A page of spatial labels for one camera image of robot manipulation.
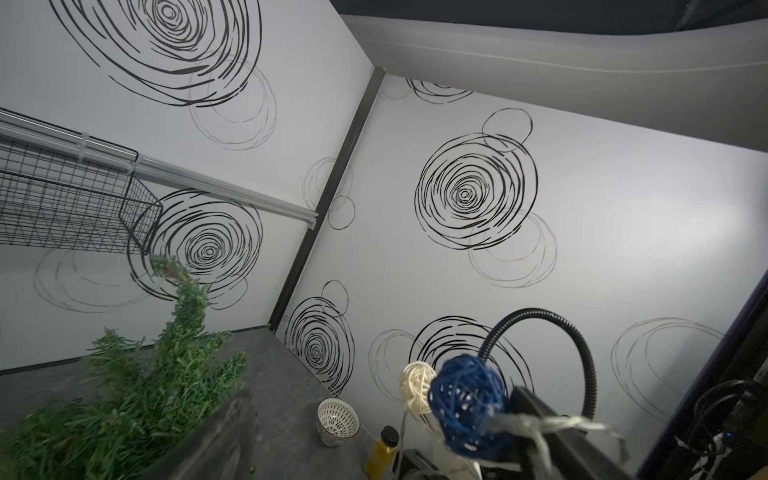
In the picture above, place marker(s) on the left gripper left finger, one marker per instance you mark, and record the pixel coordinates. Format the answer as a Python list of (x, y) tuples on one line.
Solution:
[(222, 448)]

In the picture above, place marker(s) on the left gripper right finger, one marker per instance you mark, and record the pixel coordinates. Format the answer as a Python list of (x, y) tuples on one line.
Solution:
[(559, 444)]

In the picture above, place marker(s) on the yellow bottle black cap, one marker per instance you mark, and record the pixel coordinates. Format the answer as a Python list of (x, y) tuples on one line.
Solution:
[(381, 456)]

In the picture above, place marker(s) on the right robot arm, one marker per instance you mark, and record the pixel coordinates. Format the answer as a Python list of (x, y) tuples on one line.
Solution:
[(540, 351)]

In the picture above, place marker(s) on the white perforated cup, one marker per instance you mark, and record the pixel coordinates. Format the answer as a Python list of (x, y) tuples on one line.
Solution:
[(336, 421)]

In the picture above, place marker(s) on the small green christmas tree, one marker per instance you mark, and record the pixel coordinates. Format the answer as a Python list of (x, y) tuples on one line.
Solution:
[(144, 407)]

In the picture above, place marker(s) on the black wire basket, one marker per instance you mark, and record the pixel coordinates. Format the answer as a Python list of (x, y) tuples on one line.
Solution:
[(69, 190)]

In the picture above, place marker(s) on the rattan ball string lights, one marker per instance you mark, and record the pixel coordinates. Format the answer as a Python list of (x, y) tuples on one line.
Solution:
[(464, 407)]

